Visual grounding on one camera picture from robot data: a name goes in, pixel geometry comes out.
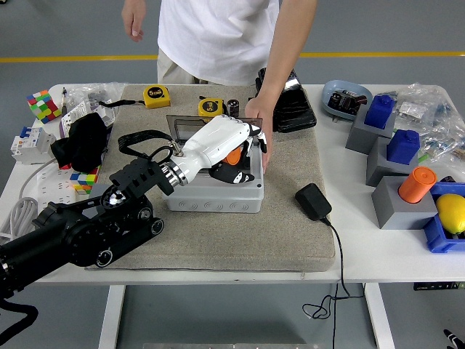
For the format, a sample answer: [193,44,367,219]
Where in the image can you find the person's right hand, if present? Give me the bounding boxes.
[121,7,145,43]

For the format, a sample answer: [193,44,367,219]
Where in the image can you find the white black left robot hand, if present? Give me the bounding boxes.
[179,114,269,185]

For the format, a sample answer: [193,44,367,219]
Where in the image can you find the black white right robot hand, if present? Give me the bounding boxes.
[443,329,465,349]

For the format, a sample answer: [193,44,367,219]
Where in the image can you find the person's left hand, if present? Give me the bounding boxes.
[243,97,275,175]

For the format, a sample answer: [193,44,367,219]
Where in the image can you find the orange cylinder battery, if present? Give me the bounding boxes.
[222,144,243,167]
[398,167,438,204]

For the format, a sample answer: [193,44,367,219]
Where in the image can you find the grey electrical box clear lid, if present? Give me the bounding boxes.
[165,113,265,214]

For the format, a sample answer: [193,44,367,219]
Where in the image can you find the black foot pedal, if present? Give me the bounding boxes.
[254,67,318,134]

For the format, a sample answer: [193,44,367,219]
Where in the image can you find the black table control panel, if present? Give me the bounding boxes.
[413,281,465,292]

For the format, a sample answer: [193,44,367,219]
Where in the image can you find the white table leg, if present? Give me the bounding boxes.
[97,284,126,349]
[365,283,395,349]

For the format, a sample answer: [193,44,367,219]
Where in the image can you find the light blue bowl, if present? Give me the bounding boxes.
[322,79,374,121]

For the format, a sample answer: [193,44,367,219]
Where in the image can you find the clear plastic bag dark parts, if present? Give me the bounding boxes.
[67,81,130,110]

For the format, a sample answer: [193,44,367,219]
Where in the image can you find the person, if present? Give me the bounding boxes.
[155,0,319,87]

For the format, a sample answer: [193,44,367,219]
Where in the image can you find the dark electronic component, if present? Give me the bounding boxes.
[328,89,368,116]

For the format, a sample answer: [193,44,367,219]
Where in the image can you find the grey-brown mat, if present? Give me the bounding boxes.
[78,84,337,273]

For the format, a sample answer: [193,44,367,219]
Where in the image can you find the blue plastic bin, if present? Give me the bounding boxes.
[422,181,465,254]

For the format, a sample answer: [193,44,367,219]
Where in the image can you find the black power adapter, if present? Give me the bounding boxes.
[294,182,333,221]

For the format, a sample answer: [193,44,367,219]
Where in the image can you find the white purple package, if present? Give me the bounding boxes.
[57,100,117,139]

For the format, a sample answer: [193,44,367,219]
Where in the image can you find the blue block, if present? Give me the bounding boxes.
[364,95,396,130]
[386,129,421,165]

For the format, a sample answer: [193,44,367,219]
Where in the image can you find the yellow lemon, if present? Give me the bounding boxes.
[435,193,465,235]

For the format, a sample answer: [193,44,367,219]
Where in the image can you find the large colourful puzzle cube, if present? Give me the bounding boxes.
[26,89,62,124]

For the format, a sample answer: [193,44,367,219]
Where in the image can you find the black cloth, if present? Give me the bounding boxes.
[50,112,110,174]

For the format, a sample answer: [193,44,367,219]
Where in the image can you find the small colourful puzzle cube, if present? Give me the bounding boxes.
[70,166,101,196]

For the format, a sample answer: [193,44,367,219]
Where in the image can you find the small bag white parts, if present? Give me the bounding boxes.
[396,100,429,120]

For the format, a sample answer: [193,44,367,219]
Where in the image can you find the white circuit breaker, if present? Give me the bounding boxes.
[10,125,57,167]

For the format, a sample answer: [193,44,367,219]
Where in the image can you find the white power strip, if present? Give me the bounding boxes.
[34,161,92,219]

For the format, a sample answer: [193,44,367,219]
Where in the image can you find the clear plastic bags of parts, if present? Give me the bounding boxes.
[390,82,465,163]

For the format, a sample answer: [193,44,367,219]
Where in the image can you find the yellow tape measure black strap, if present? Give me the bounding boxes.
[98,85,171,109]

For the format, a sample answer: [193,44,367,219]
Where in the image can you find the black adapter cord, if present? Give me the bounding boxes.
[302,216,365,349]

